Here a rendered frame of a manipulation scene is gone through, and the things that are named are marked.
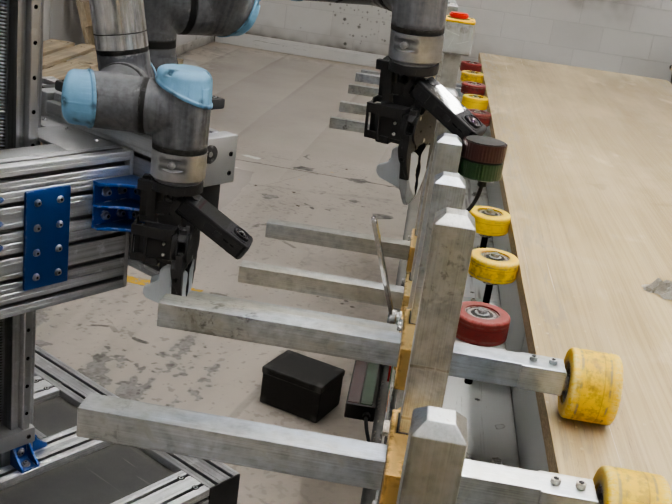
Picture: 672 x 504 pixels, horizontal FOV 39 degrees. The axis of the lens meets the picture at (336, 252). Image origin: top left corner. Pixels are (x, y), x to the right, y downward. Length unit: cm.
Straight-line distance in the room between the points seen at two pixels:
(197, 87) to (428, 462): 78
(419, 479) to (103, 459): 164
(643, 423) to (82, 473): 133
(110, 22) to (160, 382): 172
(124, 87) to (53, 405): 125
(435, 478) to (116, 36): 94
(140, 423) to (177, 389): 204
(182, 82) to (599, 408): 65
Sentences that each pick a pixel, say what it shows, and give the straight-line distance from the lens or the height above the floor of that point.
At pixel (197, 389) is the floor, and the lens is 293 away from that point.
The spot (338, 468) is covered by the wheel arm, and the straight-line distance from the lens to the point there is 87.
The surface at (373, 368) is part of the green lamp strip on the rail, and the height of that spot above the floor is 70.
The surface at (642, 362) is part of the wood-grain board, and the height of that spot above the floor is 90.
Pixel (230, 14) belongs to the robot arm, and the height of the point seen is 119.
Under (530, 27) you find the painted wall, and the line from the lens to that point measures 920.
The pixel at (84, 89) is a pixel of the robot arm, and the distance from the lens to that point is 130.
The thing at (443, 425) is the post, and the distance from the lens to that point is 60.
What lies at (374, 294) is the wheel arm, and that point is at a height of 81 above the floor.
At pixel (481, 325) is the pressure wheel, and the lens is 131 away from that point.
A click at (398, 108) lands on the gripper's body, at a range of 138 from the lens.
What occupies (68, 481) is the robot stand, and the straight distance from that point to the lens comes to 214.
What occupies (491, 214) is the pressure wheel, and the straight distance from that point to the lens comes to 181.
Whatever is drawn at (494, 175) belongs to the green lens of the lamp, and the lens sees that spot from 131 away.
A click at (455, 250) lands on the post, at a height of 115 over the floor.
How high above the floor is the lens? 141
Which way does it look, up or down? 20 degrees down
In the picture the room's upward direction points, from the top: 8 degrees clockwise
